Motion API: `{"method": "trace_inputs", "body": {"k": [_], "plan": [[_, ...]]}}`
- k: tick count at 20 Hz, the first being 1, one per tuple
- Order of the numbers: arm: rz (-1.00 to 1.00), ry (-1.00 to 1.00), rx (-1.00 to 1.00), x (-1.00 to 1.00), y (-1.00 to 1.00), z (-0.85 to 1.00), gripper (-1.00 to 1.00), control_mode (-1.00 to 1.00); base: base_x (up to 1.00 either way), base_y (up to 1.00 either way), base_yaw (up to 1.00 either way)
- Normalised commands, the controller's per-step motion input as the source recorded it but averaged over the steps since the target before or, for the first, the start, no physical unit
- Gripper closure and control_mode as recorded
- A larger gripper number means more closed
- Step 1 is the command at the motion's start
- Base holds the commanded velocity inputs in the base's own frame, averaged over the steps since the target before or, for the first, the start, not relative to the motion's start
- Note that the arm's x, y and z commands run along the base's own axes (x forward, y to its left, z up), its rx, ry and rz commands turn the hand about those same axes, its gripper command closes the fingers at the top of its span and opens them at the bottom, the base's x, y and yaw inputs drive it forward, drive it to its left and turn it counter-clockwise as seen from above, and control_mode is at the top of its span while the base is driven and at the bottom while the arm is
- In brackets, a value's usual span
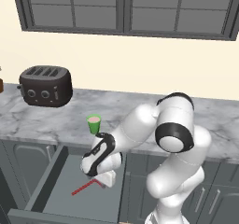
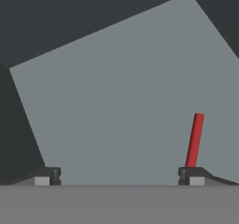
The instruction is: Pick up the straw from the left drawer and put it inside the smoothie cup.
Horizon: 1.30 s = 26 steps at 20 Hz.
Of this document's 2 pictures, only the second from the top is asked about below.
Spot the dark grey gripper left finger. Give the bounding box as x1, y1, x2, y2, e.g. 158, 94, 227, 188
11, 166, 62, 187

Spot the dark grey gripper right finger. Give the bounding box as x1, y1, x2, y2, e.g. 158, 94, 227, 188
177, 166, 239, 187

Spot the red straw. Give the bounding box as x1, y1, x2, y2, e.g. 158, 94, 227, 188
185, 112, 205, 169

